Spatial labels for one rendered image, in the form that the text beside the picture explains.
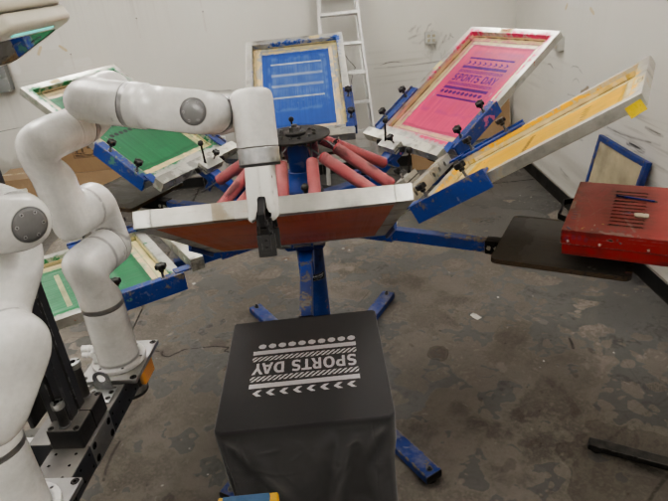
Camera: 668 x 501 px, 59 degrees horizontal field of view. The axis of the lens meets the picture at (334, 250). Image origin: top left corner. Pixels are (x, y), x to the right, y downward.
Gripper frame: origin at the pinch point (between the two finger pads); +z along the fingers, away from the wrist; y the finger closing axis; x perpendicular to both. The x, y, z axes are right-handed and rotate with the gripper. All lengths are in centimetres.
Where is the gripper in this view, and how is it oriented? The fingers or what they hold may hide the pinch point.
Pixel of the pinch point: (269, 247)
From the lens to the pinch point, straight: 109.2
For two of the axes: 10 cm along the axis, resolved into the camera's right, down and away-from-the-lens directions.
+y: 0.1, 1.6, -9.9
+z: 1.0, 9.8, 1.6
